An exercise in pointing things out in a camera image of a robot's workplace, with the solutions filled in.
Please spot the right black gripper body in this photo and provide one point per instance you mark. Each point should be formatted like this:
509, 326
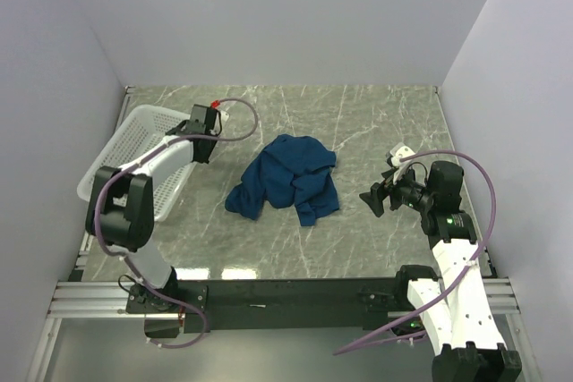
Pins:
414, 194

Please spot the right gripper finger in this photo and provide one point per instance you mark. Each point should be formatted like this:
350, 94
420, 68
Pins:
380, 191
374, 201

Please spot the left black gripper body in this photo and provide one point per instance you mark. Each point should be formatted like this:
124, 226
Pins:
211, 145

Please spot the white perforated plastic basket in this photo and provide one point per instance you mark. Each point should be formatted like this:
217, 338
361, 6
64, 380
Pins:
142, 130

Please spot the blue printed t-shirt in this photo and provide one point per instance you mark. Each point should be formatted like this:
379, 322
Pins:
288, 172

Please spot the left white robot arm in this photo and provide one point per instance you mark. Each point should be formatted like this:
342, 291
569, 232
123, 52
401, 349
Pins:
122, 207

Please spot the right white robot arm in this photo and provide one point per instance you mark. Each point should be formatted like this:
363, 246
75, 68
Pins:
452, 301

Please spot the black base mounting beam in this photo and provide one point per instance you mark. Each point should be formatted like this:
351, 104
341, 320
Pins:
367, 303

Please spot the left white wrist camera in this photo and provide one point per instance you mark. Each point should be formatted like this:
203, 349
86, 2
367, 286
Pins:
220, 109

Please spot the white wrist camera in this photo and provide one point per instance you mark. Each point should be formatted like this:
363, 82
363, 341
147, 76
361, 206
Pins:
220, 109
394, 156

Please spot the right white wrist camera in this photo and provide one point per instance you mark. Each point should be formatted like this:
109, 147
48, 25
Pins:
394, 156

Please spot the aluminium frame rails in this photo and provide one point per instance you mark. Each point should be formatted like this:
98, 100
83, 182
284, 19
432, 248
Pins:
108, 300

